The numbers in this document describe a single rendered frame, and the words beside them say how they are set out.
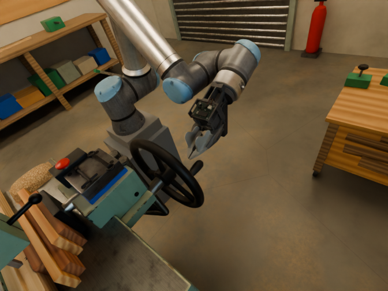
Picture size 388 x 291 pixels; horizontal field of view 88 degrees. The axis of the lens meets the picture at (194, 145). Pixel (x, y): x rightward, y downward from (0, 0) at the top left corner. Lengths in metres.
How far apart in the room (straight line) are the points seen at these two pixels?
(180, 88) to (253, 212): 1.04
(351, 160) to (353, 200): 0.25
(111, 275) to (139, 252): 0.06
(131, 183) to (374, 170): 1.34
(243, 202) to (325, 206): 0.49
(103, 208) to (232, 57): 0.51
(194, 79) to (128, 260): 0.48
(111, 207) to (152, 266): 0.16
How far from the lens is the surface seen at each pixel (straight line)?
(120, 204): 0.51
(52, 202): 0.50
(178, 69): 0.62
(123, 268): 0.46
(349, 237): 1.49
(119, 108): 1.10
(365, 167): 1.53
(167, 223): 1.49
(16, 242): 0.45
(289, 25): 3.13
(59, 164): 0.52
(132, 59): 1.08
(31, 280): 0.52
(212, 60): 0.68
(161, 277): 0.43
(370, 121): 1.28
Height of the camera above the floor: 1.30
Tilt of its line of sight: 45 degrees down
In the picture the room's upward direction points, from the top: 17 degrees counter-clockwise
